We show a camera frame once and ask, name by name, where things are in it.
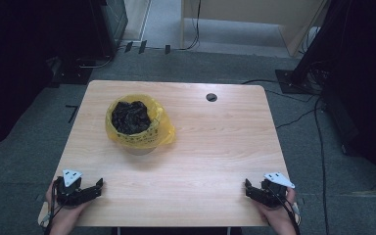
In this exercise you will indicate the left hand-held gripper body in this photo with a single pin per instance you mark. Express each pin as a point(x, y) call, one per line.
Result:
point(70, 192)

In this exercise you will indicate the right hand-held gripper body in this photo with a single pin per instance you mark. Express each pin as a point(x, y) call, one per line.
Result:
point(274, 191)

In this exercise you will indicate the person's left hand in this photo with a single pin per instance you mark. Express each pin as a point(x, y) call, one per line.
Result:
point(67, 215)

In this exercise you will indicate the person's right hand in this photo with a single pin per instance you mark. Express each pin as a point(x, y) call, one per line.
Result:
point(279, 213)

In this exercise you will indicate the small beige waste bin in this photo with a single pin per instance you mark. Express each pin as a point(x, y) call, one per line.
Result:
point(140, 150)

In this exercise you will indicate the black crumpled plastic bag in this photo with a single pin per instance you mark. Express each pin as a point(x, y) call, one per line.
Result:
point(130, 117)

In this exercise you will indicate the yellow plastic bin liner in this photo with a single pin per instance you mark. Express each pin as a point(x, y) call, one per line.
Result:
point(156, 130)

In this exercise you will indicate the black table grommet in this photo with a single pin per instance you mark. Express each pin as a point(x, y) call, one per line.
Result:
point(211, 97)

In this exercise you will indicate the light wooden cabinet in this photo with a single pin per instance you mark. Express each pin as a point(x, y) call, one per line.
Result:
point(241, 11)

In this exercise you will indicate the black stand base plate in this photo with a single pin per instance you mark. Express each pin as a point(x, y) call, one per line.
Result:
point(293, 83)
point(73, 73)

